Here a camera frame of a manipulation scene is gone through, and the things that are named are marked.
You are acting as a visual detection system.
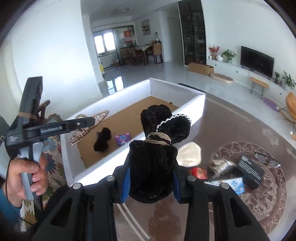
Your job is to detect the black television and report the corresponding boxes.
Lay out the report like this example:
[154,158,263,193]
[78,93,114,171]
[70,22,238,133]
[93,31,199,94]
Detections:
[240,46,274,78]

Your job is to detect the orange lounge chair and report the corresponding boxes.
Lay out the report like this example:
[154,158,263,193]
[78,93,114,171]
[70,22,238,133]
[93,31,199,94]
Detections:
[278,92,296,140]

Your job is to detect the rhinestone hair clip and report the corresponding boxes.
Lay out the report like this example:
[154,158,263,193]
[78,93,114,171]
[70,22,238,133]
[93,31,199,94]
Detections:
[68,109,110,146]

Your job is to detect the small black scrunchie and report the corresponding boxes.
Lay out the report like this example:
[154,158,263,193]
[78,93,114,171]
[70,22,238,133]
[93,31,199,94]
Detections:
[93,127,111,152]

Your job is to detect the purple tissue packet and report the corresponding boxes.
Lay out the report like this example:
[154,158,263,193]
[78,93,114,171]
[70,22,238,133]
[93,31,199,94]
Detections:
[114,133,131,147]

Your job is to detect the cardboard box on floor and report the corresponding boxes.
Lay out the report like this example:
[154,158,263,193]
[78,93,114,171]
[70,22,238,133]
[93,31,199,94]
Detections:
[189,62,214,76]

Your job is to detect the dark display cabinet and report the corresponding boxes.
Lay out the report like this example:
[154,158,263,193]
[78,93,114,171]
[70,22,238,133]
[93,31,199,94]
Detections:
[178,0,206,65]

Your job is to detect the red packet bundle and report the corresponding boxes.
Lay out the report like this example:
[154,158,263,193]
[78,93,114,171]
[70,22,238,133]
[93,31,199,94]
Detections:
[190,167,208,180]

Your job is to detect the leafy plant on cabinet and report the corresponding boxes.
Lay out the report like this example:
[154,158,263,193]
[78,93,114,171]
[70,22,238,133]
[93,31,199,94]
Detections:
[282,71,295,91]

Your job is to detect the green potted plant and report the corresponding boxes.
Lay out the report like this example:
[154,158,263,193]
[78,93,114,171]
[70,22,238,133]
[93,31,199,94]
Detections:
[221,49,237,63]

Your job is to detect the white tv cabinet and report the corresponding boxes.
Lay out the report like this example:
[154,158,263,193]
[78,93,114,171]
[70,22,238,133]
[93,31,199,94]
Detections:
[206,59,288,104]

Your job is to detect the silver hair claw clip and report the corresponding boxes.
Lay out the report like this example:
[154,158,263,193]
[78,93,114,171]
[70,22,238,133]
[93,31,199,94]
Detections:
[209,158,236,179]

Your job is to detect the black frame eyeglasses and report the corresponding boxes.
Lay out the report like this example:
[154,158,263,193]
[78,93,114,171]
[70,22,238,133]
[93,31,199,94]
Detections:
[255,152,281,168]

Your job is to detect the wooden bench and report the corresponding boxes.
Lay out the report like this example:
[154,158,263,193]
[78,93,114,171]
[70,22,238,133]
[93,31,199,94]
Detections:
[249,77,269,99]

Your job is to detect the person's left hand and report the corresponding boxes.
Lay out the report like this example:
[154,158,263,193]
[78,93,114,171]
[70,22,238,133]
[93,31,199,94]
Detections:
[4,156,48,208]

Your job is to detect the white storage box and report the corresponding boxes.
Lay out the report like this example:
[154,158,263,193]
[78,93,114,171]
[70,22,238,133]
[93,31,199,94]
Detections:
[61,78,206,186]

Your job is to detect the cream mesh pouch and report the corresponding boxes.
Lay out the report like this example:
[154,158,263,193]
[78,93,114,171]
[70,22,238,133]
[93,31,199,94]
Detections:
[177,142,202,168]

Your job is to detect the black velvet scrunchie bundle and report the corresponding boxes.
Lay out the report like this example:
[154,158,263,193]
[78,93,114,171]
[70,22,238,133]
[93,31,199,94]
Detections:
[128,104,191,204]

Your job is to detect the blue white medicine box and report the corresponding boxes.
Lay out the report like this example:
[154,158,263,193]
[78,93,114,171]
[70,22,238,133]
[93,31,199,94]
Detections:
[204,177,245,195]

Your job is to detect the black rectangular box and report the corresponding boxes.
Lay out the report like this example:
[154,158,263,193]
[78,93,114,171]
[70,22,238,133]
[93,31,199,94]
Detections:
[236,155,264,190]

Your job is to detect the red flower vase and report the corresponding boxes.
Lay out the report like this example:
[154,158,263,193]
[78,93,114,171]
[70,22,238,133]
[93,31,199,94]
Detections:
[208,45,220,60]

